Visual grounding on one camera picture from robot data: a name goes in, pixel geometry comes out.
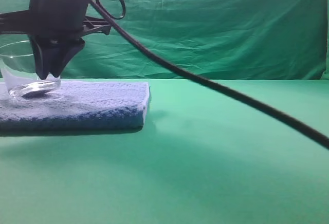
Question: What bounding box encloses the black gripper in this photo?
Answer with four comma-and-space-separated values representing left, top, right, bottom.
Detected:
1, 0, 111, 80

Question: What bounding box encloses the transparent glass cup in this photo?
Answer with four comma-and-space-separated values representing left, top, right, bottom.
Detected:
1, 40, 61, 98

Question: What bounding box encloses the blue waffle-weave towel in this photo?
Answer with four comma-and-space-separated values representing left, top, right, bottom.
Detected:
1, 80, 151, 132

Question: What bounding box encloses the green fabric backdrop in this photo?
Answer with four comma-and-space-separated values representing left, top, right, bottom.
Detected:
0, 0, 329, 81

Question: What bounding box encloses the thick black cable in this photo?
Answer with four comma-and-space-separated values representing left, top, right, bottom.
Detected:
66, 0, 329, 150

